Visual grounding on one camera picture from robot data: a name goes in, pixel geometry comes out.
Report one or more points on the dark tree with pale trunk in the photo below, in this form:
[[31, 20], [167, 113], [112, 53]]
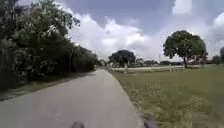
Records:
[[122, 56]]

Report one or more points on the pale road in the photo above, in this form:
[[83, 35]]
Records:
[[150, 67]]

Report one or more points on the grey asphalt path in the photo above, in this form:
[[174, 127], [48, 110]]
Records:
[[90, 100]]

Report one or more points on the robot's own part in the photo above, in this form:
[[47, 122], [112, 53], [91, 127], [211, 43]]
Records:
[[78, 125], [150, 124]]

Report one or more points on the wide grass field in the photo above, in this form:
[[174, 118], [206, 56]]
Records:
[[176, 93]]

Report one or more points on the round green tree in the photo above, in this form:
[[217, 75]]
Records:
[[185, 45]]

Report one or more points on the tall dense hedge of trees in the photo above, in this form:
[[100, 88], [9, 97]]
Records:
[[36, 46]]

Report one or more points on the grass verge strip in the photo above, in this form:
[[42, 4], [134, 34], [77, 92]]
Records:
[[30, 87]]

